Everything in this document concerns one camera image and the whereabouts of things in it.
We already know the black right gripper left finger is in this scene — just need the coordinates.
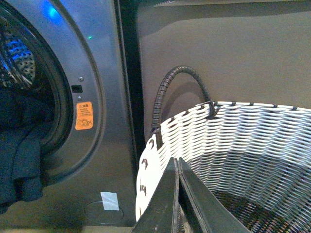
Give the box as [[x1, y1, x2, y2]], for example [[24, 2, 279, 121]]
[[132, 158, 179, 233]]

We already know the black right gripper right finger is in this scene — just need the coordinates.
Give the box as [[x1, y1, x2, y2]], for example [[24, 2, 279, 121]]
[[178, 158, 250, 233]]

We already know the dark blue clothing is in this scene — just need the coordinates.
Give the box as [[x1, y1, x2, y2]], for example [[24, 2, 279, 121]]
[[0, 88, 53, 214]]

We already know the grey front-load washing machine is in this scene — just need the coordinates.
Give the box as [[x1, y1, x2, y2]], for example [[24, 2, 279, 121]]
[[0, 0, 137, 229]]

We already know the white paper label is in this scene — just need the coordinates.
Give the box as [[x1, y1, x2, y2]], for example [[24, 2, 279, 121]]
[[100, 192, 120, 211]]

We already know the white woven laundry basket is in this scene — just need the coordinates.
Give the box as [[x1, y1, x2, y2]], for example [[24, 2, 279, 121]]
[[136, 101, 311, 233]]

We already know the orange warning sticker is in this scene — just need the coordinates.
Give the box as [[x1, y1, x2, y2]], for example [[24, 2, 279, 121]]
[[75, 101, 93, 131]]

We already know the dark wrapped basket handle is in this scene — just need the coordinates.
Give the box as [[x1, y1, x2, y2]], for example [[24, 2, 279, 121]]
[[151, 65, 219, 150]]

